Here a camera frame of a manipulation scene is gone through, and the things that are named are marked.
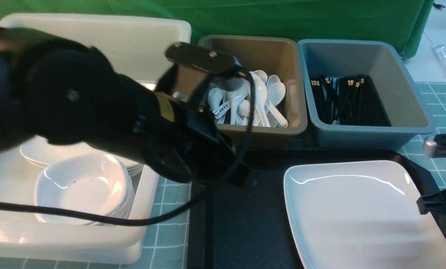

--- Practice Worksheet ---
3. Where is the white soup spoon right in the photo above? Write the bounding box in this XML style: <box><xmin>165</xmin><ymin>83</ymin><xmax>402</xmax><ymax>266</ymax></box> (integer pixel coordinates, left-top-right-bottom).
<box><xmin>265</xmin><ymin>82</ymin><xmax>289</xmax><ymax>128</ymax></box>

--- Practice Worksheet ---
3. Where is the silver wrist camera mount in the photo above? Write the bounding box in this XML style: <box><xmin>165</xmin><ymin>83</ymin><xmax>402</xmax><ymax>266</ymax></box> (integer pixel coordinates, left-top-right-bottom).
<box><xmin>158</xmin><ymin>41</ymin><xmax>242</xmax><ymax>93</ymax></box>

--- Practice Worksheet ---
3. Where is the black chopsticks bundle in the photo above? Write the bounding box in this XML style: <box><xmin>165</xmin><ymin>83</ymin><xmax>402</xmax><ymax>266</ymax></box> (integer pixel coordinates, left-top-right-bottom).
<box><xmin>310</xmin><ymin>74</ymin><xmax>392</xmax><ymax>127</ymax></box>

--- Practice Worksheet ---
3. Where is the top white square plate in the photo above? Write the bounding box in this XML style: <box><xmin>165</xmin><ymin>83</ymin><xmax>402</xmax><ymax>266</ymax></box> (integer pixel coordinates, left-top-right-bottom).
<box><xmin>20</xmin><ymin>136</ymin><xmax>110</xmax><ymax>165</ymax></box>

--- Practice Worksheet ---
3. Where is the black serving tray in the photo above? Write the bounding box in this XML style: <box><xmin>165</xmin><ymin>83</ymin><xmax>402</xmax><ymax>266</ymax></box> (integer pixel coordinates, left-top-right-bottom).
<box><xmin>187</xmin><ymin>150</ymin><xmax>446</xmax><ymax>269</ymax></box>

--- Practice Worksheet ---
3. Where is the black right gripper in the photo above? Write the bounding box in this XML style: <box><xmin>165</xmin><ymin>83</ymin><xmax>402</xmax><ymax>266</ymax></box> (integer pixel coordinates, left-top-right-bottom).
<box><xmin>423</xmin><ymin>133</ymin><xmax>446</xmax><ymax>158</ymax></box>

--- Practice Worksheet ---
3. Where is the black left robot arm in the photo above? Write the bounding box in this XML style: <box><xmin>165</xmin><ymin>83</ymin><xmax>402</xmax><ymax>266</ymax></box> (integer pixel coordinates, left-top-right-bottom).
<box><xmin>0</xmin><ymin>27</ymin><xmax>250</xmax><ymax>186</ymax></box>

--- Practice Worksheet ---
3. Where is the brown plastic bin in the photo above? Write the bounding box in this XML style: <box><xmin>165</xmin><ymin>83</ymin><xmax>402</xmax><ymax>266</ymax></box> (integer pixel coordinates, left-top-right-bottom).
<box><xmin>198</xmin><ymin>35</ymin><xmax>308</xmax><ymax>150</ymax></box>

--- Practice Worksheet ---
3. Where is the bottom stacked white plate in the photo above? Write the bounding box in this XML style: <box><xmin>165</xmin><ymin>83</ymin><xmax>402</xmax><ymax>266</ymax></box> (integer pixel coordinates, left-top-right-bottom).
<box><xmin>127</xmin><ymin>167</ymin><xmax>142</xmax><ymax>177</ymax></box>

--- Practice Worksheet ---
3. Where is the large white rice plate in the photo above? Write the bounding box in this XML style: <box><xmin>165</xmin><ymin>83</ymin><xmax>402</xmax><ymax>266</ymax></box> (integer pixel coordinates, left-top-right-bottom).
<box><xmin>283</xmin><ymin>160</ymin><xmax>446</xmax><ymax>269</ymax></box>

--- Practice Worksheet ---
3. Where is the white spoon with lettering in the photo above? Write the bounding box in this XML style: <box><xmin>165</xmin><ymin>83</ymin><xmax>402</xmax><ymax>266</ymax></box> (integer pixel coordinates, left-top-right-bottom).
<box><xmin>212</xmin><ymin>101</ymin><xmax>230</xmax><ymax>119</ymax></box>

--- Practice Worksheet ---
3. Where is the green backdrop cloth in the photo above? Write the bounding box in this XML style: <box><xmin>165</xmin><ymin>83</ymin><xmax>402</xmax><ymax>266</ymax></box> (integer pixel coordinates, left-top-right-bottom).
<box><xmin>0</xmin><ymin>0</ymin><xmax>433</xmax><ymax>58</ymax></box>

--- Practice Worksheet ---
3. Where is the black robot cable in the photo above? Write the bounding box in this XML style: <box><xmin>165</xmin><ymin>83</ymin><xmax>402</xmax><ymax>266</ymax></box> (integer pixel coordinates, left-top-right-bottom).
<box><xmin>0</xmin><ymin>71</ymin><xmax>255</xmax><ymax>227</ymax></box>

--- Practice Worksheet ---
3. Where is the white soup spoon front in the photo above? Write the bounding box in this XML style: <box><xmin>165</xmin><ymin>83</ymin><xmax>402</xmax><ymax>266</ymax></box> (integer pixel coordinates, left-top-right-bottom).
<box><xmin>250</xmin><ymin>72</ymin><xmax>270</xmax><ymax>127</ymax></box>

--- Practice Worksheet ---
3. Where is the large white plastic tub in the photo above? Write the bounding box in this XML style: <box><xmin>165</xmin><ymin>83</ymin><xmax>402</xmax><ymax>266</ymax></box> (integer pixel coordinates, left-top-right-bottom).
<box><xmin>0</xmin><ymin>13</ymin><xmax>192</xmax><ymax>265</ymax></box>

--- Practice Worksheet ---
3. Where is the blue-grey plastic bin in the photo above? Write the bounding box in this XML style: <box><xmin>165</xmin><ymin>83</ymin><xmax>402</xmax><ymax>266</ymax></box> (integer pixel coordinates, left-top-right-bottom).
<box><xmin>298</xmin><ymin>39</ymin><xmax>436</xmax><ymax>151</ymax></box>

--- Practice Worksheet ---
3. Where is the white soup spoon back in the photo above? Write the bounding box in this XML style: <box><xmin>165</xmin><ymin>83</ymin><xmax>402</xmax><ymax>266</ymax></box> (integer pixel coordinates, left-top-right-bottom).
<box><xmin>252</xmin><ymin>70</ymin><xmax>268</xmax><ymax>84</ymax></box>

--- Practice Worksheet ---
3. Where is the white soup spoon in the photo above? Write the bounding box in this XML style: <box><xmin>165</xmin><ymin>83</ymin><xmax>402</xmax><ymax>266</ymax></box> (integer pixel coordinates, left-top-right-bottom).
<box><xmin>250</xmin><ymin>72</ymin><xmax>270</xmax><ymax>127</ymax></box>
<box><xmin>265</xmin><ymin>82</ymin><xmax>289</xmax><ymax>128</ymax></box>
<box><xmin>252</xmin><ymin>70</ymin><xmax>268</xmax><ymax>84</ymax></box>

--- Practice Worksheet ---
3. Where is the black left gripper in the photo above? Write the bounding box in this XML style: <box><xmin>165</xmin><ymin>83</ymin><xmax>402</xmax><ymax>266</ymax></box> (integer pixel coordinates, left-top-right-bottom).
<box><xmin>134</xmin><ymin>93</ymin><xmax>250</xmax><ymax>187</ymax></box>

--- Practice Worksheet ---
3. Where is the white bowl in tub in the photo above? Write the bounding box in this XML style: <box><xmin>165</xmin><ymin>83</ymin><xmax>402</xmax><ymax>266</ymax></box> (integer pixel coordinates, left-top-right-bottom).
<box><xmin>34</xmin><ymin>154</ymin><xmax>135</xmax><ymax>219</ymax></box>

